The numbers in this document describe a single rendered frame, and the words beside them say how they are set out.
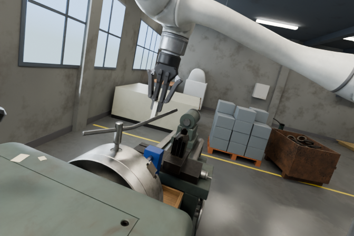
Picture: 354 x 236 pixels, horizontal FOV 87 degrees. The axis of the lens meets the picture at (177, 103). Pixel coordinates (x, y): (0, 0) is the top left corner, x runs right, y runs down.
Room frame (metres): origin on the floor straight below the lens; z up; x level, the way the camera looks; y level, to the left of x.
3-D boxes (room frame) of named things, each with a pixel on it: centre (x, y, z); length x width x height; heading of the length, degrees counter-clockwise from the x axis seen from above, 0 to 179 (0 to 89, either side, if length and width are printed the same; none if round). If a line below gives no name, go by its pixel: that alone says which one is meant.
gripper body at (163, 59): (0.64, 0.06, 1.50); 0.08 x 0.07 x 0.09; 76
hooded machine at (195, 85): (7.60, -0.60, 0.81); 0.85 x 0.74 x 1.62; 84
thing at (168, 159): (1.01, -0.07, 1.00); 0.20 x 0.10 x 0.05; 166
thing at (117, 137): (0.51, 0.15, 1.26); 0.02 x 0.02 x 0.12
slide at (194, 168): (1.05, -0.01, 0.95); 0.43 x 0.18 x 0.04; 76
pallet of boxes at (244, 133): (3.80, -1.36, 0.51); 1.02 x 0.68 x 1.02; 84
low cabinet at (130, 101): (4.99, 0.40, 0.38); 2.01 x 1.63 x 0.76; 84
